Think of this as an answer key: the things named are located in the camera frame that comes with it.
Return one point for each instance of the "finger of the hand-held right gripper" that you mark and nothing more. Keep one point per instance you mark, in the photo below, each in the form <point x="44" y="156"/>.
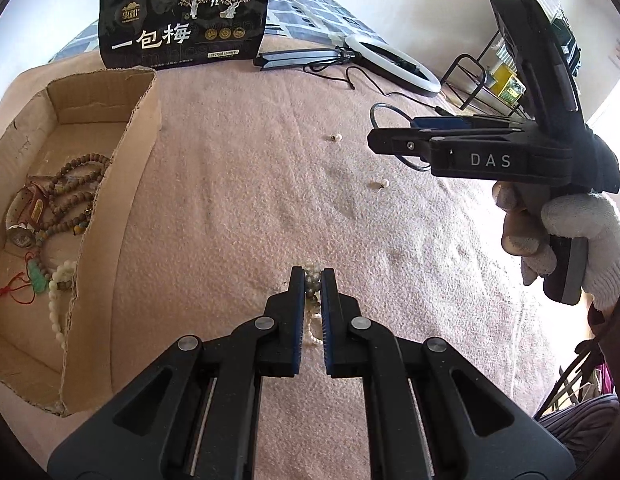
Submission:
<point x="404" y="144"/>
<point x="439" y="122"/>

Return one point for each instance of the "person's right hand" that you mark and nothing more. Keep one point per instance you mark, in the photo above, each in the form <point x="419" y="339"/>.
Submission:
<point x="589" y="220"/>

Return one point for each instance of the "black snack bag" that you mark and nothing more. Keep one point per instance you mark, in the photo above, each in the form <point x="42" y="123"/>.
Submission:
<point x="190" y="15"/>

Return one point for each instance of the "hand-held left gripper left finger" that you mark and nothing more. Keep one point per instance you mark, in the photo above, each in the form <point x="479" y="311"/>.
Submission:
<point x="294" y="320"/>

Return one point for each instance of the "black clothes rack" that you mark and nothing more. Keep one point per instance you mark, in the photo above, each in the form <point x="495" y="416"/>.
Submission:
<point x="469" y="75"/>

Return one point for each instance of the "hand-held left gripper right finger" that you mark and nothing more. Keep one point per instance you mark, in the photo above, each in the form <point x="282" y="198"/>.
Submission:
<point x="331" y="320"/>

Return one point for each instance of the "yellow box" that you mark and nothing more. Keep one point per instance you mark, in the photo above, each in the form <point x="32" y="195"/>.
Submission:
<point x="507" y="82"/>

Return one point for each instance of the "cardboard box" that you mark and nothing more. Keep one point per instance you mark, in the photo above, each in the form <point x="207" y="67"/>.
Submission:
<point x="45" y="110"/>

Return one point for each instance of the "person's striped grey pants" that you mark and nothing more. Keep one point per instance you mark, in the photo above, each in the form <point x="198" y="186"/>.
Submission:
<point x="584" y="415"/>

